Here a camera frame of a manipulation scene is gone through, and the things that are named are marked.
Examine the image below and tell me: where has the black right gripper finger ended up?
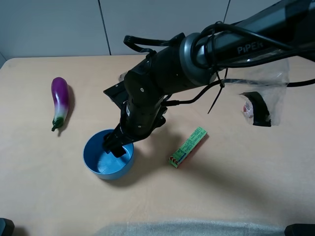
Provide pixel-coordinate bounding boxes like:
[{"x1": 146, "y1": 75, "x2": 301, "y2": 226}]
[{"x1": 102, "y1": 133, "x2": 113, "y2": 154}]

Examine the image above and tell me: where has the black object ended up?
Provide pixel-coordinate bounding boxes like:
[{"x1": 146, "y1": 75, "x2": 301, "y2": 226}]
[
  {"x1": 284, "y1": 224, "x2": 315, "y2": 236},
  {"x1": 0, "y1": 218, "x2": 15, "y2": 236}
]

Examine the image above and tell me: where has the black object bottom right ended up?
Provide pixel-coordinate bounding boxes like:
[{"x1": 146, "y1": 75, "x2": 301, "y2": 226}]
[{"x1": 284, "y1": 224, "x2": 315, "y2": 236}]

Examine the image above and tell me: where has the clear candy bottle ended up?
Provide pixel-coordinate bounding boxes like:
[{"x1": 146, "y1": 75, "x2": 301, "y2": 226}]
[{"x1": 241, "y1": 91, "x2": 271, "y2": 127}]

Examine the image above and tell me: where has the green chewing gum box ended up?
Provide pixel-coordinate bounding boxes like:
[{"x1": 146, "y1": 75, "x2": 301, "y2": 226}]
[{"x1": 169, "y1": 127, "x2": 208, "y2": 168}]

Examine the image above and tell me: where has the black object bottom left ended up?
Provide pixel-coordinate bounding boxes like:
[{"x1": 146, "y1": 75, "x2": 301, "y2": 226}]
[{"x1": 0, "y1": 218, "x2": 15, "y2": 236}]

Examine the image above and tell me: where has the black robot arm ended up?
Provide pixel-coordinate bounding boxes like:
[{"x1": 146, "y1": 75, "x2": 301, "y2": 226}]
[{"x1": 102, "y1": 0, "x2": 315, "y2": 157}]

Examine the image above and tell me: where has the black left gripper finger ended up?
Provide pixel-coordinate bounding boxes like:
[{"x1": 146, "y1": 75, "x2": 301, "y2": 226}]
[{"x1": 112, "y1": 146, "x2": 126, "y2": 158}]

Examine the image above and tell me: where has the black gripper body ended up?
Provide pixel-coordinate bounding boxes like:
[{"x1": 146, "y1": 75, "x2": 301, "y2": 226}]
[{"x1": 111, "y1": 95, "x2": 167, "y2": 148}]

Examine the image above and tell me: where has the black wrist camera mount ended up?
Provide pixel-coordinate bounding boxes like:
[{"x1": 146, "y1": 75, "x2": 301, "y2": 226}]
[{"x1": 103, "y1": 82, "x2": 128, "y2": 109}]

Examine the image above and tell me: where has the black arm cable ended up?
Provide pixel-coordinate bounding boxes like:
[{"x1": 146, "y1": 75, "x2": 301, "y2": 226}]
[{"x1": 123, "y1": 21, "x2": 315, "y2": 115}]

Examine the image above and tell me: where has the purple toy eggplant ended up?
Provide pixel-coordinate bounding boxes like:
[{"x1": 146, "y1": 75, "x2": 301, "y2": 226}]
[{"x1": 51, "y1": 77, "x2": 70, "y2": 132}]

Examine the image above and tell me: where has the blue plastic bowl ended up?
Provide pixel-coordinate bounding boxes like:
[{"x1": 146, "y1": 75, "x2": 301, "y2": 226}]
[{"x1": 83, "y1": 129, "x2": 134, "y2": 180}]

